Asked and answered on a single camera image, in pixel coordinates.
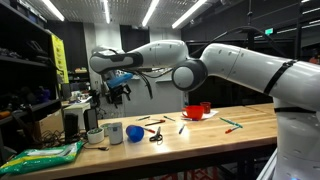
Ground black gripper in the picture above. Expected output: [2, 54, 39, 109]
[109, 83, 133, 108]

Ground blue plastic cup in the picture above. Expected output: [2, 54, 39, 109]
[125, 124, 145, 144]

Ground black office chair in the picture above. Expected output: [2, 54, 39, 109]
[88, 89, 108, 119]

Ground white succulent plant pot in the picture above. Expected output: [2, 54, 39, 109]
[99, 123, 111, 138]
[86, 128, 105, 145]

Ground white enamel mug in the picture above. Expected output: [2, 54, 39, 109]
[107, 122, 124, 146]

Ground black box speaker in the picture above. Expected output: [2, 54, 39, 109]
[63, 113, 80, 145]
[82, 108, 99, 133]

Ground white desk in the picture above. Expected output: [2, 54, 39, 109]
[61, 94, 94, 108]

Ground thin black pen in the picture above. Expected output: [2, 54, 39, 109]
[145, 120, 164, 127]

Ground dark storage shelf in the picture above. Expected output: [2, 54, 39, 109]
[68, 66, 89, 83]

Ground black computer monitor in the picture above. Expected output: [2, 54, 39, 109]
[59, 83, 72, 101]

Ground red bowl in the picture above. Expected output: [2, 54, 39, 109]
[181, 105, 205, 121]

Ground cardboard box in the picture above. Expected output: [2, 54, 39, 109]
[33, 109, 65, 141]

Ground red mug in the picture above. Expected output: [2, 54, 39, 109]
[199, 101, 212, 114]

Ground ceiling light strip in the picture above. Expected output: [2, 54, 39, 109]
[141, 0, 160, 28]
[39, 0, 66, 23]
[171, 0, 208, 30]
[100, 0, 112, 25]

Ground white paper sheet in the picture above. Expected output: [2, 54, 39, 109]
[196, 109, 220, 121]

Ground green wipes pack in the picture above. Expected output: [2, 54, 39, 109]
[0, 141, 85, 178]

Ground black shelving unit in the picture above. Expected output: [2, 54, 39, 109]
[0, 3, 64, 161]

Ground thin green pen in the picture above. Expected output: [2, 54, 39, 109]
[218, 116, 236, 126]

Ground red metal stool legs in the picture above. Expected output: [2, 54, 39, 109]
[186, 167, 219, 180]

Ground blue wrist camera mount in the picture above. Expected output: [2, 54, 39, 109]
[106, 72, 134, 89]

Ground black handled scissors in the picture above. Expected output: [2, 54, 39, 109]
[148, 126, 164, 143]

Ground black tangled cables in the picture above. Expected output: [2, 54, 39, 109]
[31, 129, 88, 149]

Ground white metal frame bar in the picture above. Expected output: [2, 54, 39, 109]
[254, 148, 278, 180]

